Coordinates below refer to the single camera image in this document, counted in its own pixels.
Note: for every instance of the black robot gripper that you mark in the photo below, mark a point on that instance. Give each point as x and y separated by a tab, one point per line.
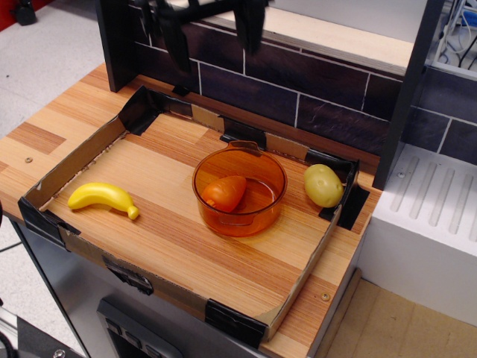
249	19

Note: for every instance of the orange toy carrot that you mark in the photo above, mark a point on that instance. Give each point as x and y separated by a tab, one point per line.
224	194

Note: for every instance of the cardboard fence with black tape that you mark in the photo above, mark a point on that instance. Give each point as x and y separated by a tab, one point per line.
272	290

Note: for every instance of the orange transparent plastic pot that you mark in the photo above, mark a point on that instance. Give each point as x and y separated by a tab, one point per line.
261	203

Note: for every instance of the yellow toy potato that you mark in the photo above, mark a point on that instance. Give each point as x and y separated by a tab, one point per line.
323	186

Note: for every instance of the yellow toy banana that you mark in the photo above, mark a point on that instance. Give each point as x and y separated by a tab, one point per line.
103	194

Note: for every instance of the white toy sink drainboard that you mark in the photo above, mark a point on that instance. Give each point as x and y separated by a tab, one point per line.
421	240

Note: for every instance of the black oven control panel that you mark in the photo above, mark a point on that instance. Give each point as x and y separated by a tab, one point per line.
134	335

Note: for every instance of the dark grey right post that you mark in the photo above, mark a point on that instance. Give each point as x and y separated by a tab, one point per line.
416	68

